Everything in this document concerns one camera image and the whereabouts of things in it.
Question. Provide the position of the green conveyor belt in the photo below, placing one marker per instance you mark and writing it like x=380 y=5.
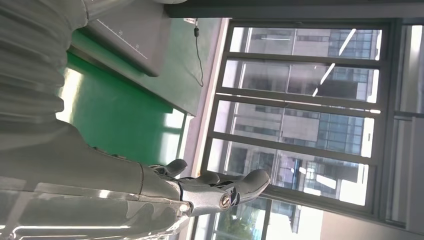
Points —
x=116 y=116

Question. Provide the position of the black weighing platform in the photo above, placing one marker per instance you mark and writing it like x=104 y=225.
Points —
x=132 y=30

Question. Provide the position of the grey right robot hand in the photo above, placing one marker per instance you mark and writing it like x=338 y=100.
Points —
x=82 y=198

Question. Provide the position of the dark framed window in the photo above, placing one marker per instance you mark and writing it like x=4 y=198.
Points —
x=386 y=132

